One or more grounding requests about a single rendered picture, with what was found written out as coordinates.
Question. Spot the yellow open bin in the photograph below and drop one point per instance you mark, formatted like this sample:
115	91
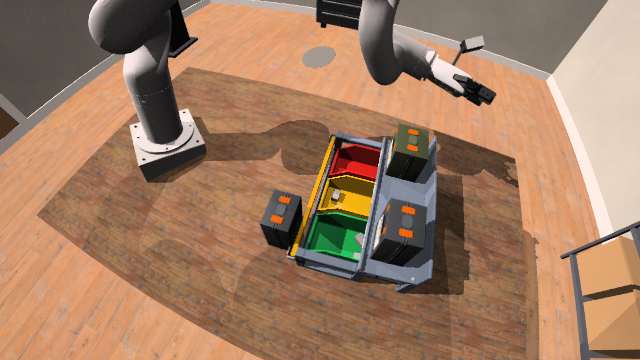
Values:
355	198

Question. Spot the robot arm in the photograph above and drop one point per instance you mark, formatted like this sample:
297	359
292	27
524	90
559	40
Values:
124	27

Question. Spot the orange bar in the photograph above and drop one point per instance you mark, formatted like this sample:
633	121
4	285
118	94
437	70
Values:
309	207

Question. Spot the green bin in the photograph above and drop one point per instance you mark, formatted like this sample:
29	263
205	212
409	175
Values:
335	232

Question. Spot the red open bin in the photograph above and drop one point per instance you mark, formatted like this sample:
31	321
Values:
357	161

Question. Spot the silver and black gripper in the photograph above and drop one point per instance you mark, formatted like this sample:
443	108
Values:
446	76

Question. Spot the grey metal shelf rack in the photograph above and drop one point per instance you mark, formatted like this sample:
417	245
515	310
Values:
423	192

